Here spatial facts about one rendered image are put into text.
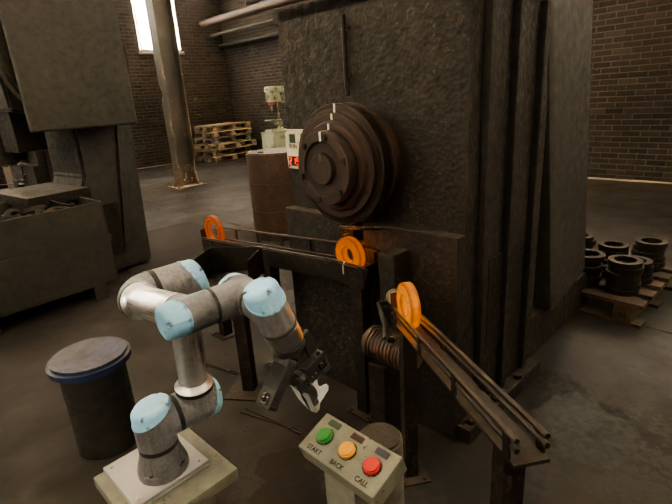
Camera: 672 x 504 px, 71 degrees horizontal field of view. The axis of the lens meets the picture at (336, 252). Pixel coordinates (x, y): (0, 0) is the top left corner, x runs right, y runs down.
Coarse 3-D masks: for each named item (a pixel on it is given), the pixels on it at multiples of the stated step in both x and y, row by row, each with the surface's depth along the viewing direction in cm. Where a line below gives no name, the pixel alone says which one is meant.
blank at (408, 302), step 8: (400, 288) 158; (408, 288) 152; (400, 296) 159; (408, 296) 151; (416, 296) 150; (400, 304) 160; (408, 304) 152; (416, 304) 150; (400, 312) 161; (408, 312) 152; (416, 312) 150; (408, 320) 153; (416, 320) 151
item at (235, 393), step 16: (208, 256) 227; (224, 256) 229; (240, 256) 228; (256, 256) 217; (208, 272) 227; (224, 272) 231; (240, 272) 228; (256, 272) 217; (240, 320) 224; (240, 336) 227; (240, 352) 230; (240, 368) 233; (240, 384) 242; (256, 384) 239; (240, 400) 230
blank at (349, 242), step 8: (344, 240) 198; (352, 240) 196; (336, 248) 204; (344, 248) 200; (352, 248) 196; (360, 248) 195; (336, 256) 205; (344, 256) 203; (360, 256) 194; (360, 264) 195
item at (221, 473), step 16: (192, 432) 165; (208, 448) 156; (224, 464) 149; (96, 480) 146; (192, 480) 144; (208, 480) 143; (224, 480) 144; (112, 496) 140; (176, 496) 138; (192, 496) 138; (208, 496) 141
